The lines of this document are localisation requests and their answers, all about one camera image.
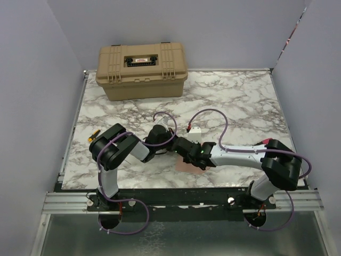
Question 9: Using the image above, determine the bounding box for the pink paper envelope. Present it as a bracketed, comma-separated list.
[175, 156, 205, 174]

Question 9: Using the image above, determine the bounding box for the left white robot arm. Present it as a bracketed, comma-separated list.
[89, 124, 177, 198]

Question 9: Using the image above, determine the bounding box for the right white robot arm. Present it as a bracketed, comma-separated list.
[172, 137, 302, 201]

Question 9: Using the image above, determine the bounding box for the tan plastic toolbox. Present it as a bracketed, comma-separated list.
[95, 42, 188, 101]

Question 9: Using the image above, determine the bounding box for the yellow black screwdriver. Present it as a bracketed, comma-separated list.
[88, 130, 101, 142]

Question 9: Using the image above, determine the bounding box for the red black screwdriver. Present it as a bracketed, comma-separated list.
[254, 138, 272, 146]

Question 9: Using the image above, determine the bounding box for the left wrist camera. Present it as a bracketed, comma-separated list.
[156, 116, 170, 131]

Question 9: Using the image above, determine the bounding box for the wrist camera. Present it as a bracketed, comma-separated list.
[156, 116, 170, 131]
[187, 126, 202, 144]

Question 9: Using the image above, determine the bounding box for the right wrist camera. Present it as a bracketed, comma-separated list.
[187, 126, 202, 144]

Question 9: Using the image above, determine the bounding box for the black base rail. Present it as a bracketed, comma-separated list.
[87, 187, 276, 222]

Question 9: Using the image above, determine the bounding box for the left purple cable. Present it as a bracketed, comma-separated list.
[96, 111, 178, 235]

